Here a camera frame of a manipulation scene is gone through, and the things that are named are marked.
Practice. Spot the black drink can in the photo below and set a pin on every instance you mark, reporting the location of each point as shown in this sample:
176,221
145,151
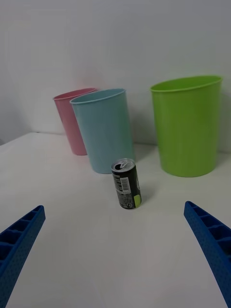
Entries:
126,185

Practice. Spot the green plastic waste bin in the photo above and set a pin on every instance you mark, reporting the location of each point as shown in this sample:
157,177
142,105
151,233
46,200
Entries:
187,130

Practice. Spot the pale blue plastic waste bin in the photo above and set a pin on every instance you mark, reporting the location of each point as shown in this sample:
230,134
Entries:
103,132

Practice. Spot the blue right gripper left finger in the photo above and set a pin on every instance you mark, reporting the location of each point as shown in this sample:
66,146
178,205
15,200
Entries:
21,243

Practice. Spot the pink plastic waste bin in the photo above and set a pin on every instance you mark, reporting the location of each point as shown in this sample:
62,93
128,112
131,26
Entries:
68,125

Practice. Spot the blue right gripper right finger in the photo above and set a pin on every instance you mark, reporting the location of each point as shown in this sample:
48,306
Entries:
211,243

